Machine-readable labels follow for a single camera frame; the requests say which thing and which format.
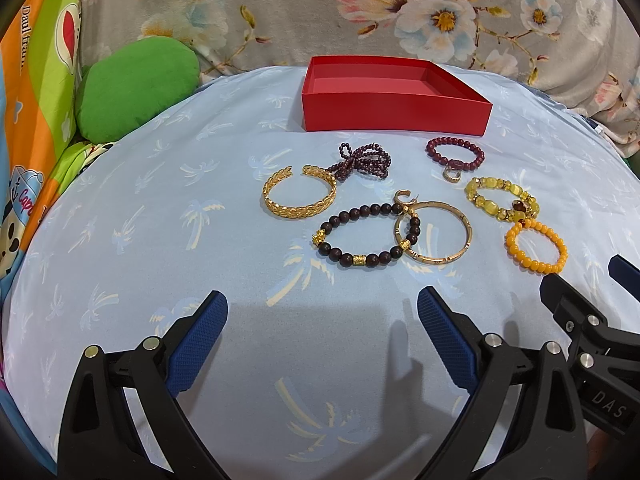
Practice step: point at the red cardboard box tray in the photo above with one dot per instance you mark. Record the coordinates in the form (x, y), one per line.
(372, 92)

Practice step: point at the small gold hoop earring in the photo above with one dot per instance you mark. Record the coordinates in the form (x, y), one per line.
(403, 198)

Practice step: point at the thin gold bangle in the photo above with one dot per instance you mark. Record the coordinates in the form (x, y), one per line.
(431, 232)

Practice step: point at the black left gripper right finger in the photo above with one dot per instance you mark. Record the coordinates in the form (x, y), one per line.
(546, 438)

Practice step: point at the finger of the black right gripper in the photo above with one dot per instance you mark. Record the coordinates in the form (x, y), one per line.
(574, 314)
(626, 275)

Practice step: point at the dark purple bead strand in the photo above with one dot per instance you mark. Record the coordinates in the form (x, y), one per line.
(370, 159)

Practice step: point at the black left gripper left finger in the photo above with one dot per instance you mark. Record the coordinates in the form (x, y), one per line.
(98, 437)

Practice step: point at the colourful cartoon bedsheet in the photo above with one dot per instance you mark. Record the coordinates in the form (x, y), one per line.
(40, 152)

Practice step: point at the grey floral blanket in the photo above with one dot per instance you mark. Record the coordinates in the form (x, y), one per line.
(583, 53)

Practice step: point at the green cushion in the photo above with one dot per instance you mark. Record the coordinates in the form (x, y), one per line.
(122, 92)

